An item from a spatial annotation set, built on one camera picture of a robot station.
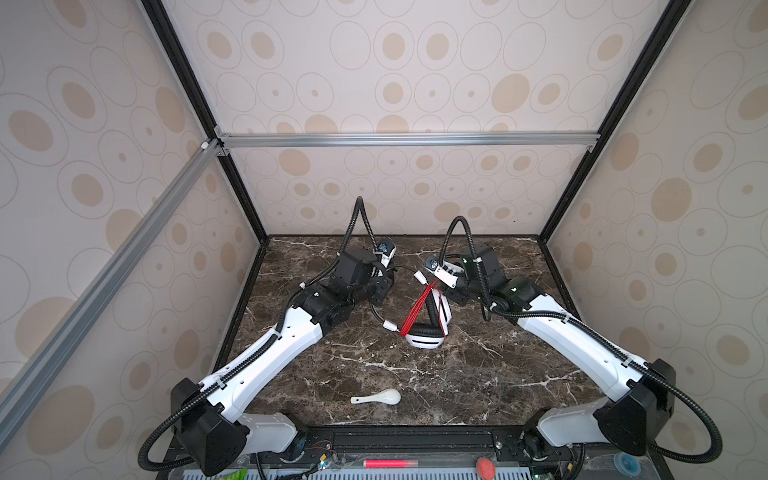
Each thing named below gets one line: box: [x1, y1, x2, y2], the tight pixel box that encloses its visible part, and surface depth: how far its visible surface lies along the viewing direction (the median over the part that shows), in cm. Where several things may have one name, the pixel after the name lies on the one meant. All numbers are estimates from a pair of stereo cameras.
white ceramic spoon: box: [350, 388, 402, 406], surface depth 83 cm
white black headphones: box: [405, 289, 453, 349], surface depth 70 cm
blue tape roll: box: [614, 452, 641, 475], surface depth 72 cm
